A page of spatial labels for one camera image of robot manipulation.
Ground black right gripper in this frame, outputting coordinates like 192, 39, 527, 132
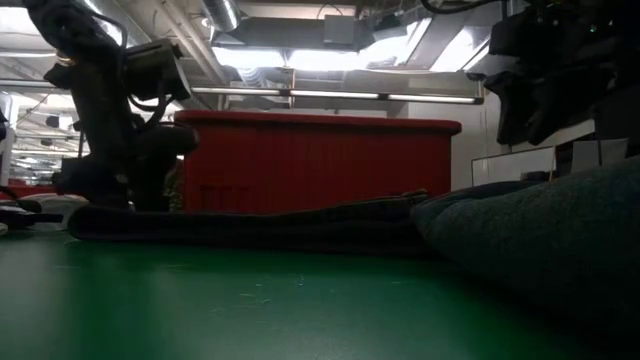
482, 0, 640, 147

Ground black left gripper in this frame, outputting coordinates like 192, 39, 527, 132
52, 122, 202, 213

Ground dark blue denim jeans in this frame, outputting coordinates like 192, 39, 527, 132
66, 154, 640, 342

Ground red plastic laundry bin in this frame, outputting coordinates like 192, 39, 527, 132
173, 109, 463, 217

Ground small potted succulent plant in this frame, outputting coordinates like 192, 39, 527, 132
163, 163, 187, 212

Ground white box with orange label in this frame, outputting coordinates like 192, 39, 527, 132
18, 191, 91, 233

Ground green table mat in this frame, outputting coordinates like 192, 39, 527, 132
0, 225, 640, 360

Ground dark ceiling box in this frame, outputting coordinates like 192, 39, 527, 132
321, 14, 377, 52

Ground long strip ceiling light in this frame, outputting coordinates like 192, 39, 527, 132
188, 86, 485, 106

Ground round metal ceiling duct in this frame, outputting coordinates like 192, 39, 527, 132
201, 0, 242, 34

